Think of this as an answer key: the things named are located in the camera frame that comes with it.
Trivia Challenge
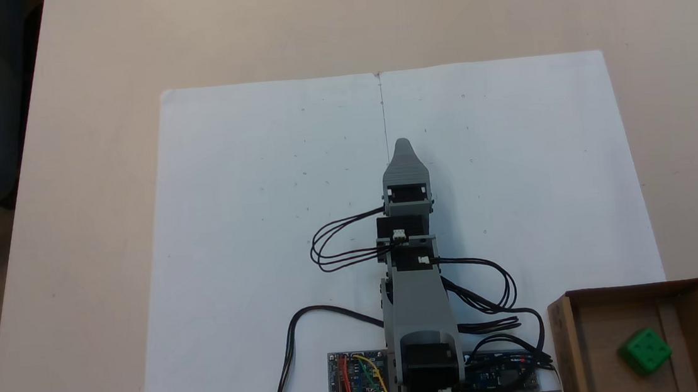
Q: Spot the circuit board with coloured wires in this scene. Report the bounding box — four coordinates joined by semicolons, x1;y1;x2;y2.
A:
327;347;392;392

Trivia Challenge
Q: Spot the white paper sheet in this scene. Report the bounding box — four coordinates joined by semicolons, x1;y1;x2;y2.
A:
115;70;412;392
376;45;677;392

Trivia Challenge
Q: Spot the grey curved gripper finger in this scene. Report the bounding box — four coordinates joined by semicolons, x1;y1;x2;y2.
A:
377;137;437;218

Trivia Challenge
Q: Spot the black servo wire loop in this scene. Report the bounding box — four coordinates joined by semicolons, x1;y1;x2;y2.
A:
454;305;556;378
307;207;394;274
436;251;519;318

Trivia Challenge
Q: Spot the blue circuit board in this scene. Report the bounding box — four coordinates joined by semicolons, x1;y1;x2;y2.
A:
461;347;540;392

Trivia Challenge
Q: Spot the black power cable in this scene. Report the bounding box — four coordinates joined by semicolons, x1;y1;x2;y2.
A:
264;299;393;392

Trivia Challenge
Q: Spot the green die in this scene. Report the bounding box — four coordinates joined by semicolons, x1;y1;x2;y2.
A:
617;326;675;378

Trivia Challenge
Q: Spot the orange jumper wire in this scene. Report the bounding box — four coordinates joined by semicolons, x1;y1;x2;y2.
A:
337;355;353;392

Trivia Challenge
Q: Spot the brown cardboard box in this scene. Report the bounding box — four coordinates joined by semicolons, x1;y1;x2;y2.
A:
546;277;698;392

